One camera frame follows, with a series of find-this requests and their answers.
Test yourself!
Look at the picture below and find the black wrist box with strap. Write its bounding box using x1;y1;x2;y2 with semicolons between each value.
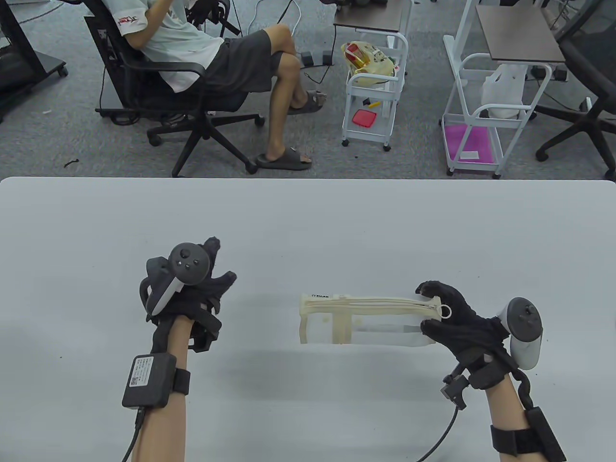
122;354;191;410
491;407;567;462

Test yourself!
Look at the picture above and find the large white rolling cart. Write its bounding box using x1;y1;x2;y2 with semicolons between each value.
440;35;553;180

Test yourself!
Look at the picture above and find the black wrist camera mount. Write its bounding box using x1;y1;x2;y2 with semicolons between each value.
442;354;518;411
185;308;223;354

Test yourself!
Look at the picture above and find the brown-top white-frame table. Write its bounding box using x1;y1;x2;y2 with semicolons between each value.
455;0;566;87

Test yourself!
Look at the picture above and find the magenta mat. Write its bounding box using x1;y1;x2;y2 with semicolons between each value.
444;124;504;165

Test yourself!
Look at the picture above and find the black cable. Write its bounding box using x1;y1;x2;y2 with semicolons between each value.
416;407;458;462
121;407;145;462

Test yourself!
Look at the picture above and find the small white rolling cart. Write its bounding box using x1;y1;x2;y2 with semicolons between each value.
342;31;410;153

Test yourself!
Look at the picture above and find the brown-top side table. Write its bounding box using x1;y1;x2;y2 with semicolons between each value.
333;0;414;35

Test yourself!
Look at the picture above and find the white plastic bag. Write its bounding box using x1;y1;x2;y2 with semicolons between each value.
482;65;533;120

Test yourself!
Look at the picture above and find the black grey hand controller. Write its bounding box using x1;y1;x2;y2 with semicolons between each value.
140;243;212;318
498;297;543;371

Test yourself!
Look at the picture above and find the person's right hand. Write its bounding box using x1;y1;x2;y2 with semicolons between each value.
415;281;518;382

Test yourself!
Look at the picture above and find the yellow plastic bag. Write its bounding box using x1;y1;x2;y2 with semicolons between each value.
342;41;401;88

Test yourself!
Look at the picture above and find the black office chair with armrests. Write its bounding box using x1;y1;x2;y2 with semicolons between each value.
84;0;266;178

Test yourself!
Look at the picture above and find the person's left forearm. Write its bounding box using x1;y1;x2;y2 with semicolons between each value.
130;318;194;462

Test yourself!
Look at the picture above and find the black mesh office chair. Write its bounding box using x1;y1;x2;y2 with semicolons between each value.
534;0;616;175

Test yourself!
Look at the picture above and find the person's right forearm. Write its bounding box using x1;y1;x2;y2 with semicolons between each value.
484;380;531;462

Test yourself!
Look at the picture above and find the person's left hand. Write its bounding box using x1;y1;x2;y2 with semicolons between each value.
144;236;237;354

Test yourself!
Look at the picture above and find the dark slipper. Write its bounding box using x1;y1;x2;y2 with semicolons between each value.
254;148;313;172
288;90;328;116

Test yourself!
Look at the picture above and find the clear beige-trimmed pencil pouch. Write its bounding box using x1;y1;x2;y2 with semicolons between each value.
299;292;453;348

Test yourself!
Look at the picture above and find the white floor cable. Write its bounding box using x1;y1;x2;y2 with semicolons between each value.
247;0;303;45

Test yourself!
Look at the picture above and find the black wheeled stand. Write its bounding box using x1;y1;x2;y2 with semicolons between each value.
0;0;68;124

